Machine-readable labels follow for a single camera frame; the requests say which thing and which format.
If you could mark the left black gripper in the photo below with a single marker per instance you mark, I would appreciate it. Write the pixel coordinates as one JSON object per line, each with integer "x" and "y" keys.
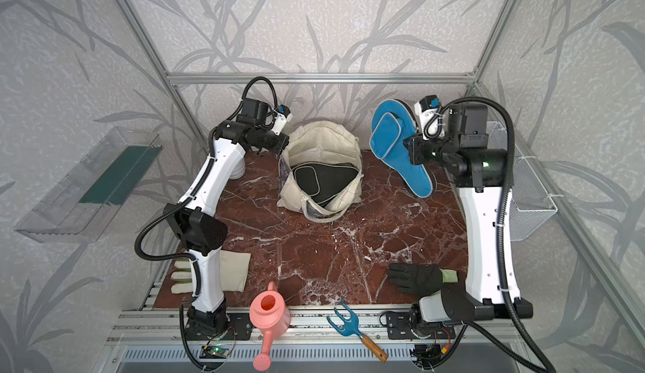
{"x": 283, "y": 141}

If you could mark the white wire mesh basket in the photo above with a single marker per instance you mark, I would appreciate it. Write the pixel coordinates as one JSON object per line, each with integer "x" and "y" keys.
{"x": 531, "y": 204}

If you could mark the blue hand rake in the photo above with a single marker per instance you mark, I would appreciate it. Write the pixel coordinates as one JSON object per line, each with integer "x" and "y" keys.
{"x": 350, "y": 326}

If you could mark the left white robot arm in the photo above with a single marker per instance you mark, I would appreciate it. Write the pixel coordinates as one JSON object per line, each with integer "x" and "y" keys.
{"x": 193, "y": 219}

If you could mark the beige work glove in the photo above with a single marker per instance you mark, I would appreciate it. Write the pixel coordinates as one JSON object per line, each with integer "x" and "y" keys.
{"x": 234, "y": 269}

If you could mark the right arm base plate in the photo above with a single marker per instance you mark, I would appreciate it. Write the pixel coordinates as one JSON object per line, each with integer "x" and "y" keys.
{"x": 405, "y": 325}

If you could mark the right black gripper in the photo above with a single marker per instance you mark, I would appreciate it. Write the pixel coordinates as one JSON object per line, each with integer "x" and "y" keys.
{"x": 413, "y": 146}

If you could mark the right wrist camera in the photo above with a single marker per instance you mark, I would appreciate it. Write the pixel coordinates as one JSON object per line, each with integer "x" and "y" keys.
{"x": 464, "y": 123}

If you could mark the pink watering can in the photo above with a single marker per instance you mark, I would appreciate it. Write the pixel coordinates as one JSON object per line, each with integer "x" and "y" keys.
{"x": 271, "y": 316}

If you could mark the white flower pot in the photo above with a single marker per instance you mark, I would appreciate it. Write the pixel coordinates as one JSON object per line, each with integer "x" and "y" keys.
{"x": 238, "y": 170}

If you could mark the beige canvas bag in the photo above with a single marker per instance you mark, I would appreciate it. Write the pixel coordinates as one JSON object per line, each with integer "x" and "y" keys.
{"x": 324, "y": 142}

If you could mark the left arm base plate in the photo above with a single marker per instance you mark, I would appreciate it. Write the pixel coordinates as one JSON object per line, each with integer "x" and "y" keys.
{"x": 200, "y": 326}

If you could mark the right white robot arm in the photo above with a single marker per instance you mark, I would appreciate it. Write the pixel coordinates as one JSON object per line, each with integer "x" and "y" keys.
{"x": 481, "y": 179}

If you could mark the black and green glove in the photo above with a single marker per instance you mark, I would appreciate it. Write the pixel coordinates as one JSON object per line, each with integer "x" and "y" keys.
{"x": 420, "y": 280}

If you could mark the blue paddle case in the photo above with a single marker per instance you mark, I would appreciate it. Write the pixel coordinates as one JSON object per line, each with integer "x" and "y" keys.
{"x": 392, "y": 123}

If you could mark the black paddle case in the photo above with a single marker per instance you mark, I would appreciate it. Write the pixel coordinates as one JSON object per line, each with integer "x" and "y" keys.
{"x": 324, "y": 182}

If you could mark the clear plastic wall shelf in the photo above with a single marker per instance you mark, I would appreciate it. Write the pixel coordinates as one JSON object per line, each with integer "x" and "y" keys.
{"x": 84, "y": 203}

